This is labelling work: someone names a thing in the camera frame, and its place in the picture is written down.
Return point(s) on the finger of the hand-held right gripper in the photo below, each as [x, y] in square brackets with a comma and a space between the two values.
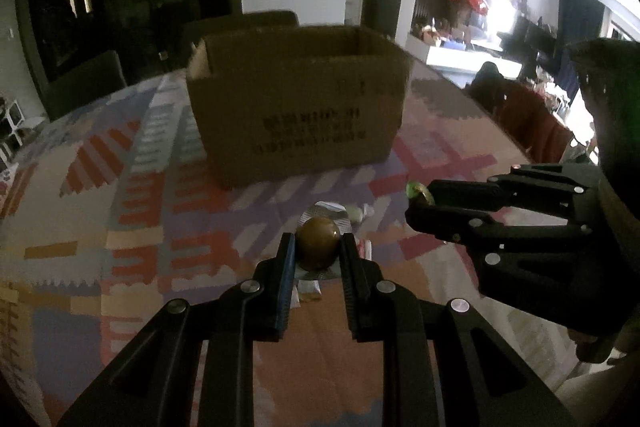
[465, 194]
[440, 222]

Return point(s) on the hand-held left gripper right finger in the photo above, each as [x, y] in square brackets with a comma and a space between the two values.
[350, 279]

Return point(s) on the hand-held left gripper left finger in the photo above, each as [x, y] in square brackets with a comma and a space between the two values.
[286, 279]

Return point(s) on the green gold candy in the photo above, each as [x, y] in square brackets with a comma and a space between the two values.
[417, 192]

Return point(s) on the brown round ball snack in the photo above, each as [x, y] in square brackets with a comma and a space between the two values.
[318, 243]

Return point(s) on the brown cardboard box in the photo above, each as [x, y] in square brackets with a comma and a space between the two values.
[300, 107]

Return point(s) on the person's right forearm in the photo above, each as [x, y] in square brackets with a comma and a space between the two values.
[590, 389]

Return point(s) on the white crumpled snack wrapper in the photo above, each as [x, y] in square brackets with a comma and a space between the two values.
[306, 291]

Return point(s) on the pale green wrapped candy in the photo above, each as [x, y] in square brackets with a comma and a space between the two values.
[357, 213]

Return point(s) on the silver foil snack packet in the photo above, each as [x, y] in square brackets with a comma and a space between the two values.
[325, 211]

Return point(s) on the red-brown chair at right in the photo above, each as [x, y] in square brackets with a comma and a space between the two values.
[535, 122]

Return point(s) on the black chair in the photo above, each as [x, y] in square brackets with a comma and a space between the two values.
[487, 84]

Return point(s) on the white television cabinet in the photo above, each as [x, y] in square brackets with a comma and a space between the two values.
[460, 54]

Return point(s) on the black monitor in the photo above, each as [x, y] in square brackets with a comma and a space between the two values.
[535, 39]

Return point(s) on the dark blue curtain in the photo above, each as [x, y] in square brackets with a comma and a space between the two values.
[580, 22]

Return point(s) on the dark green dining chair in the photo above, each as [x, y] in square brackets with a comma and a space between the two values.
[240, 27]
[82, 82]

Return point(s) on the white shelf unit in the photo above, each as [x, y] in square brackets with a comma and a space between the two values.
[15, 122]

